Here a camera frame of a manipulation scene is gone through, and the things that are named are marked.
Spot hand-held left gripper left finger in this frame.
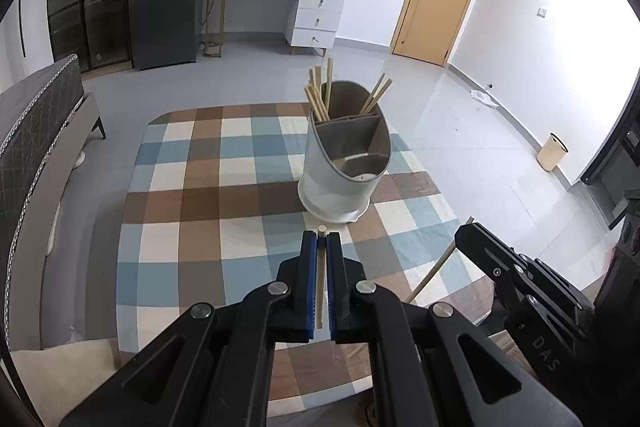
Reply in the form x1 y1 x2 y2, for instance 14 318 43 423
60 229 321 427

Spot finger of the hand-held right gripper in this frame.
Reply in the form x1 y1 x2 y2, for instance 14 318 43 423
467 223 586 303
454 225 551 313

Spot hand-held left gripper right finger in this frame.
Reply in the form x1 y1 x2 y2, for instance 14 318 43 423
327 231 583 427

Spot single wooden chopstick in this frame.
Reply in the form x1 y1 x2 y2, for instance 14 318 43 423
316 225 329 329
347 243 458 360

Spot grey white utensil holder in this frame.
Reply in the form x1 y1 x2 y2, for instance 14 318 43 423
297 81 392 224

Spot bundle of wooden chopsticks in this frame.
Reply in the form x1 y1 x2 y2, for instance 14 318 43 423
304 57 394 122

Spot beige waste bin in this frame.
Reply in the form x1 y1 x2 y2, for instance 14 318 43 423
537 133 570 172

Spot black cabinet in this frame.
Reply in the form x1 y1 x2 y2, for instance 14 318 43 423
580 82 640 230

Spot checked tablecloth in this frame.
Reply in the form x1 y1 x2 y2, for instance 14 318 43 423
116 103 493 418

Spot white dressing table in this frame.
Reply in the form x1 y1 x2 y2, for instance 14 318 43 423
202 0 347 56

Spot grey quilted sofa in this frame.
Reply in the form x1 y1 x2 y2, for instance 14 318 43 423
0 54 107 353

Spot white wardrobe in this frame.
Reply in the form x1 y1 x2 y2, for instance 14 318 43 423
0 0 56 95

